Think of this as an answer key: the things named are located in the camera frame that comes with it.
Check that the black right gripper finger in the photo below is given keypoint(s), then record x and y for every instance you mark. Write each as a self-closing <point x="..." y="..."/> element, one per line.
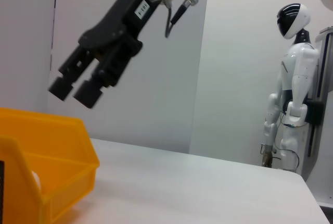
<point x="87" y="95"/>
<point x="61" y="88"/>

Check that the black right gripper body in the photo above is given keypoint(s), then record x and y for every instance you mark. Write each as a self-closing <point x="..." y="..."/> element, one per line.
<point x="125" y="13"/>

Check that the white paper ball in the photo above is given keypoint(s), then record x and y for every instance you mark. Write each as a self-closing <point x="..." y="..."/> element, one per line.
<point x="37" y="179"/>

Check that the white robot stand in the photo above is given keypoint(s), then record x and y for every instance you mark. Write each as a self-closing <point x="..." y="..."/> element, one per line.
<point x="325" y="104"/>

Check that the black mesh pen holder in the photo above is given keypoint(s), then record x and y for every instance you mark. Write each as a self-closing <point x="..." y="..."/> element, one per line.
<point x="1" y="190"/>

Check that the yellow plastic bin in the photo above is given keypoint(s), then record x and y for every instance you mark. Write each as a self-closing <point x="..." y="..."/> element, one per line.
<point x="52" y="135"/>

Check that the white humanoid robot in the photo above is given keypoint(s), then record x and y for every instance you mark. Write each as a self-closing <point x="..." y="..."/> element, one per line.
<point x="296" y="78"/>

